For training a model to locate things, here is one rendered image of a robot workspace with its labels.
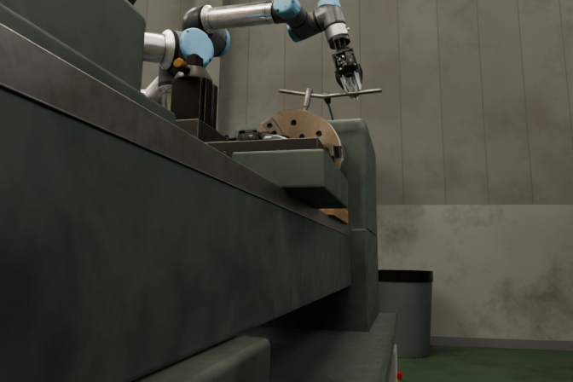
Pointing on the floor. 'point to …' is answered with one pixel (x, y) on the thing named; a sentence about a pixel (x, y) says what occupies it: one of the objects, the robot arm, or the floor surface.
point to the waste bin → (408, 309)
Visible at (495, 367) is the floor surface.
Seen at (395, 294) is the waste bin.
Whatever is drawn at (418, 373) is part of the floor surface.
